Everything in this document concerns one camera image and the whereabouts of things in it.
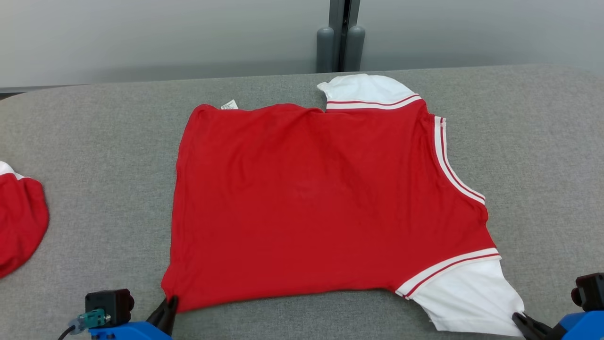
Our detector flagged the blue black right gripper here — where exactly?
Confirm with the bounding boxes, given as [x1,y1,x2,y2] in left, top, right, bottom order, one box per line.
[512,310,604,340]

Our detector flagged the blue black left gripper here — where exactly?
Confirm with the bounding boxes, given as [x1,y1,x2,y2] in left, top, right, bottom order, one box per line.
[89,295,179,340]

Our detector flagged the red shirt white sleeves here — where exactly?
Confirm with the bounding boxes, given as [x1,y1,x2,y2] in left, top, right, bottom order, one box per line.
[0,161,50,279]
[160,73,526,337]

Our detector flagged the teal left cable connector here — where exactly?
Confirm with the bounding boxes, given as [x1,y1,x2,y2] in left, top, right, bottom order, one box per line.
[68,308,111,335]

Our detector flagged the grey cylindrical post cap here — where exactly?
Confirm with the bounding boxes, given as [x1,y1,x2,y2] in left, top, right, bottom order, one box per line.
[343,25,365,72]
[316,27,336,73]

